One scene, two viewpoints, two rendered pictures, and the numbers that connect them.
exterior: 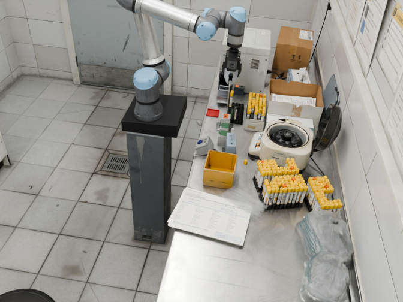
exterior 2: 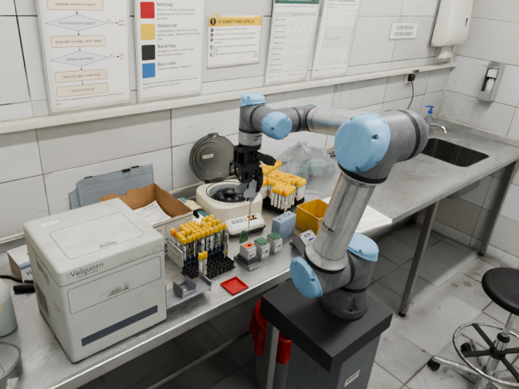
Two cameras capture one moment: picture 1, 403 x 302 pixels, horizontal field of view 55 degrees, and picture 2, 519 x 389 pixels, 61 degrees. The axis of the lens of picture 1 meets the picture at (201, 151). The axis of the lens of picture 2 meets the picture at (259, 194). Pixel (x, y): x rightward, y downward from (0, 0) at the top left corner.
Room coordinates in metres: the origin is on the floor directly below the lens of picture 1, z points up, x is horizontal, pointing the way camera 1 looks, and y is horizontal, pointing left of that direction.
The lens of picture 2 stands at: (2.67, 0.76, 1.82)
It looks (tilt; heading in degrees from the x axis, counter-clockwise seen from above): 27 degrees down; 221
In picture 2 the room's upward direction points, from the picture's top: 5 degrees clockwise
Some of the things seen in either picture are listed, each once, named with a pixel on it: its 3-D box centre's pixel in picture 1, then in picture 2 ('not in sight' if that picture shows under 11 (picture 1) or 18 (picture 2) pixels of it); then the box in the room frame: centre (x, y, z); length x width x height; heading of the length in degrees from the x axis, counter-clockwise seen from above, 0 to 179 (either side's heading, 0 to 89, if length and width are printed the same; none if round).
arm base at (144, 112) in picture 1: (148, 105); (347, 288); (1.67, 0.29, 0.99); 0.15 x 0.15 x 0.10
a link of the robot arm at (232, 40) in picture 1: (234, 38); (250, 136); (1.71, -0.11, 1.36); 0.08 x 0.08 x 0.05
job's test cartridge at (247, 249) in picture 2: (225, 121); (247, 252); (1.69, -0.11, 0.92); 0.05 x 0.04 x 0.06; 86
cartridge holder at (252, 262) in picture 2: (225, 125); (247, 258); (1.69, -0.11, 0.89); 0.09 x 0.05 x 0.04; 86
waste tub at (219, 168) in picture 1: (220, 169); (317, 218); (1.30, -0.09, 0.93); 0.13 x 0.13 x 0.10; 82
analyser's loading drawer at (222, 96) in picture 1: (224, 90); (178, 291); (2.00, -0.11, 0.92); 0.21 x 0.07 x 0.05; 174
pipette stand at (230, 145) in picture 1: (229, 147); (283, 227); (1.46, -0.14, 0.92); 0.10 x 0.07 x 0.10; 1
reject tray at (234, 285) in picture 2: (213, 112); (234, 285); (1.81, -0.05, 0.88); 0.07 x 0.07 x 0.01; 84
